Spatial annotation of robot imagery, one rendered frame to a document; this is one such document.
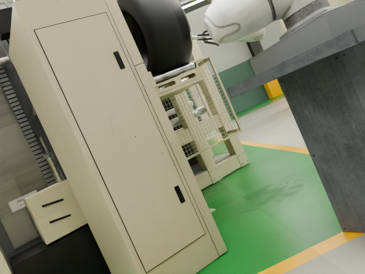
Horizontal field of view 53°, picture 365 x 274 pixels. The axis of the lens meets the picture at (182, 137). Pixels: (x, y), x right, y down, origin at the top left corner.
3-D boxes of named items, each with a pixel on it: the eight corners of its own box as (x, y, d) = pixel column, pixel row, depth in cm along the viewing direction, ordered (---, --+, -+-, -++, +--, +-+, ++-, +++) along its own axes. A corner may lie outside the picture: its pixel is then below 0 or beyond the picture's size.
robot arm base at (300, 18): (347, 7, 129) (340, -7, 129) (327, 12, 113) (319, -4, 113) (302, 33, 141) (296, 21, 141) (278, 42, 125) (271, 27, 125)
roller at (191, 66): (152, 85, 222) (151, 78, 220) (148, 83, 226) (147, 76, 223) (196, 68, 239) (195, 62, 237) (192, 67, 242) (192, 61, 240)
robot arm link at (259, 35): (239, 46, 226) (239, 29, 231) (265, 44, 222) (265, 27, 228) (238, 35, 216) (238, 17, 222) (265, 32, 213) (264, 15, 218)
